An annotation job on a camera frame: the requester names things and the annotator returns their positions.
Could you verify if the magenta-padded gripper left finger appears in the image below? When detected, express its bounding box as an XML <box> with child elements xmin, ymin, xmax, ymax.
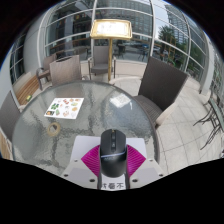
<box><xmin>59</xmin><ymin>143</ymin><xmax>103</xmax><ymax>190</ymax></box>

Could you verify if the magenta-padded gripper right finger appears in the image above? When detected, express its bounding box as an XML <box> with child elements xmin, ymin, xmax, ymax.
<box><xmin>125</xmin><ymin>143</ymin><xmax>167</xmax><ymax>190</ymax></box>

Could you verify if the black computer mouse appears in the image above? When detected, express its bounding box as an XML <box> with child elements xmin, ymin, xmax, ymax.
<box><xmin>99</xmin><ymin>128</ymin><xmax>128</xmax><ymax>178</ymax></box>

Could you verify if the tan tape roll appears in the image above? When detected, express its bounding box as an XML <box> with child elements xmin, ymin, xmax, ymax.
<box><xmin>46</xmin><ymin>121</ymin><xmax>62</xmax><ymax>137</ymax></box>

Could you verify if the colourful picture menu card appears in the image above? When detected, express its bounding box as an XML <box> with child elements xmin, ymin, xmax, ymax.
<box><xmin>43</xmin><ymin>97</ymin><xmax>85</xmax><ymax>120</ymax></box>

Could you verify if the small white card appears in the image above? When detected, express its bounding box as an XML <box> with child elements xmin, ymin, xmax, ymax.
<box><xmin>109</xmin><ymin>93</ymin><xmax>133</xmax><ymax>108</ymax></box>

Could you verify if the wooden slat bench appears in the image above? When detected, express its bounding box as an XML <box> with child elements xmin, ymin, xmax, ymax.
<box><xmin>0</xmin><ymin>128</ymin><xmax>14</xmax><ymax>160</ymax></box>
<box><xmin>14</xmin><ymin>74</ymin><xmax>41</xmax><ymax>106</ymax></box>

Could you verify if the green metal bistro table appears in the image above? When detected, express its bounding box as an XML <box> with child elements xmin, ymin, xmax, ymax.
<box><xmin>192</xmin><ymin>89</ymin><xmax>224</xmax><ymax>152</ymax></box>

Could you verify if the grey wicker armchair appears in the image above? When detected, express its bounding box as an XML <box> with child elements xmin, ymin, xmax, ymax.
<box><xmin>87</xmin><ymin>45</ymin><xmax>117</xmax><ymax>81</ymax></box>

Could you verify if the brown wicker armchair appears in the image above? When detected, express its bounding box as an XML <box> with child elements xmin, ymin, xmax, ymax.
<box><xmin>35</xmin><ymin>53</ymin><xmax>58</xmax><ymax>91</ymax></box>

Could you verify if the gold menu display stand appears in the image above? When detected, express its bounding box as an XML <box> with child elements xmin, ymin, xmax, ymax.
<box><xmin>89</xmin><ymin>18</ymin><xmax>133</xmax><ymax>83</ymax></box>

